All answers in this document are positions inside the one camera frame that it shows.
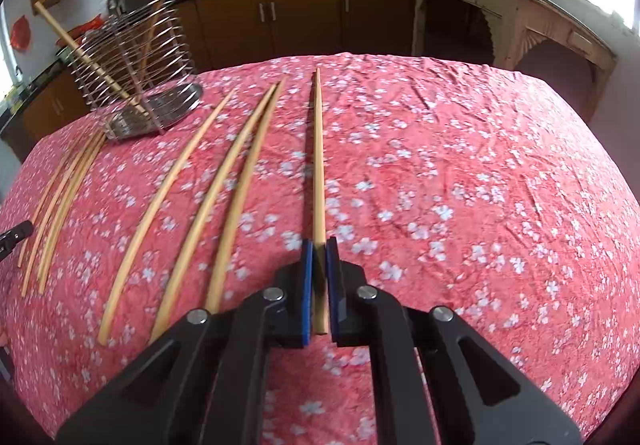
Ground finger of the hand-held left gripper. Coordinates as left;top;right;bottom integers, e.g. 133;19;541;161
0;220;34;260

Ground red plastic bag hanging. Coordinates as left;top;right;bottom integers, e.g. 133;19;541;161
10;15;34;50

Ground wooden lower kitchen cabinets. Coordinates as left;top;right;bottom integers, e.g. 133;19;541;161
0;0;417;160

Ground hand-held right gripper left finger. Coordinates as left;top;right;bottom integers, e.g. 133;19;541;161
55;239;314;445

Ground beige side table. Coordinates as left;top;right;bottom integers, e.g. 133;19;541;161
412;0;619;122

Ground wooden chopsticks bundle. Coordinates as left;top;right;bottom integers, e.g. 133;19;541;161
311;68;331;337

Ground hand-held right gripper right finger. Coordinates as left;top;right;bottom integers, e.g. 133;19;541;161
325;237;584;445

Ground window above sink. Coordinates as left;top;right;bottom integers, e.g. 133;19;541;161
0;0;17;102

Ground red plastic bag on countertop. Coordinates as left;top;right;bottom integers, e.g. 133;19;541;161
55;16;109;46

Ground steel wire chopstick holder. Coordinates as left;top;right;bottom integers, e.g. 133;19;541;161
65;0;204;140

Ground red floral tablecloth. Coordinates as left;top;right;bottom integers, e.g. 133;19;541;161
0;52;640;445

